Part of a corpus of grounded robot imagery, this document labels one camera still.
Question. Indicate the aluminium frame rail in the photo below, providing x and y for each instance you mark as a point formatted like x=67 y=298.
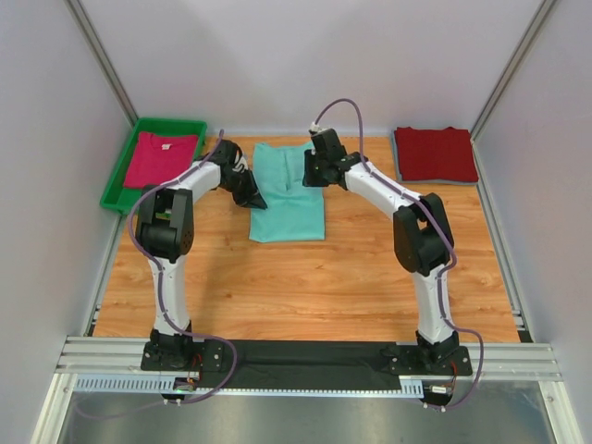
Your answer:
x=502 y=361

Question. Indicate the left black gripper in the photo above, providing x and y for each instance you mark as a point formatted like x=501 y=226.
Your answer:
x=255 y=202

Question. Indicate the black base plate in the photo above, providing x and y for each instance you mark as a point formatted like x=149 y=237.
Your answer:
x=291 y=364

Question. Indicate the dark red folded t shirt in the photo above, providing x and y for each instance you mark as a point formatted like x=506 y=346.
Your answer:
x=435 y=155

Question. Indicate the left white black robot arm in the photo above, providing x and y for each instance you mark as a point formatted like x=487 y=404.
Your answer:
x=164 y=234

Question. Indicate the pink folded t shirt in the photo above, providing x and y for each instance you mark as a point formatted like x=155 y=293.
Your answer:
x=157 y=159

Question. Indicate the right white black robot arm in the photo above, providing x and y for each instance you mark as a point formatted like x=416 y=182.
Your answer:
x=421 y=232

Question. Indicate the teal t shirt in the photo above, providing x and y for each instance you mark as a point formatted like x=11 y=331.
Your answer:
x=294 y=212

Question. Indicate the green plastic tray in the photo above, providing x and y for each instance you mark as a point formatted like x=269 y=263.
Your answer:
x=118 y=199

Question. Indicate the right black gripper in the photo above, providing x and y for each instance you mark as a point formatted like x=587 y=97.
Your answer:
x=309 y=180

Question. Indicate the slotted grey cable duct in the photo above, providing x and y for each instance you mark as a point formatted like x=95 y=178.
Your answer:
x=170 y=385

